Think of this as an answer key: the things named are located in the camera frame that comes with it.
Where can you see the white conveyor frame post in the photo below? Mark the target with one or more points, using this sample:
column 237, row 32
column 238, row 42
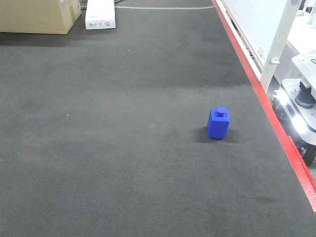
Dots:
column 284, row 25

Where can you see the blue plastic bottle part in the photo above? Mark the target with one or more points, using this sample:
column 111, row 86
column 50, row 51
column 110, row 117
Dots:
column 218, row 123

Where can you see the white labelled carton box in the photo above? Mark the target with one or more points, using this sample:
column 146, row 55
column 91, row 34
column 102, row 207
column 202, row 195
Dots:
column 100, row 14

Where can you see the red conveyor side rail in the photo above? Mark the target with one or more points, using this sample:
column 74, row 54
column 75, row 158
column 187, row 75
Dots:
column 302, row 172

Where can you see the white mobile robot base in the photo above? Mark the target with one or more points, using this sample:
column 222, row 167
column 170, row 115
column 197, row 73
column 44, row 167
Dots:
column 294, row 104

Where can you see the brown cardboard box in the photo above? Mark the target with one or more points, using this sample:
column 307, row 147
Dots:
column 38, row 16

